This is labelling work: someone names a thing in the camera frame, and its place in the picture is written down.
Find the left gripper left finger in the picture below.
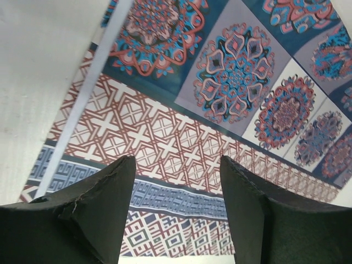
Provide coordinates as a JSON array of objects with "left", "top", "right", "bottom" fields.
[{"left": 1, "top": 156, "right": 136, "bottom": 263}]

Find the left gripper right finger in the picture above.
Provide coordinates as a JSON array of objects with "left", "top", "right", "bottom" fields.
[{"left": 220, "top": 156, "right": 351, "bottom": 263}]

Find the patterned placemat cloth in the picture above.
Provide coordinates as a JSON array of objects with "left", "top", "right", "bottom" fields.
[{"left": 19, "top": 1, "right": 351, "bottom": 257}]

